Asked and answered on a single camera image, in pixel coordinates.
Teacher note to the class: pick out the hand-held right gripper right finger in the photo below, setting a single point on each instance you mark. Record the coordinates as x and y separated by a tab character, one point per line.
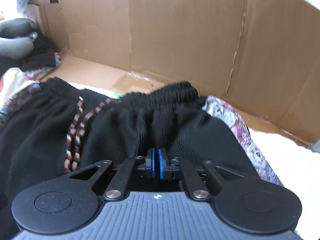
160	163

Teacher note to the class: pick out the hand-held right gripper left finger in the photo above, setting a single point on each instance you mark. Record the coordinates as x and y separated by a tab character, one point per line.
151	162

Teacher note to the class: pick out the black shorts with patterned trim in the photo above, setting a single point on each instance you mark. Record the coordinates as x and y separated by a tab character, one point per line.
50	130

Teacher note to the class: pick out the cream bear printed blanket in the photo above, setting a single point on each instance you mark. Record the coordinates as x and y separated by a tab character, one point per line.
287	160

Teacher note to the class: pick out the long brown cardboard sheet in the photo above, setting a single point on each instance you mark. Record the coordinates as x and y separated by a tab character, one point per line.
175	30

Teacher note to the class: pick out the floral patterned cloth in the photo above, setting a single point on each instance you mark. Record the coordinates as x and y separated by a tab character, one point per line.
42	71

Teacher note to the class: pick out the black cloth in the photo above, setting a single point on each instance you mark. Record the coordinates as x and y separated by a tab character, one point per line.
40	55

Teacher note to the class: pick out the grey neck pillow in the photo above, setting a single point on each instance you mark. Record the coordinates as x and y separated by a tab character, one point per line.
12	47

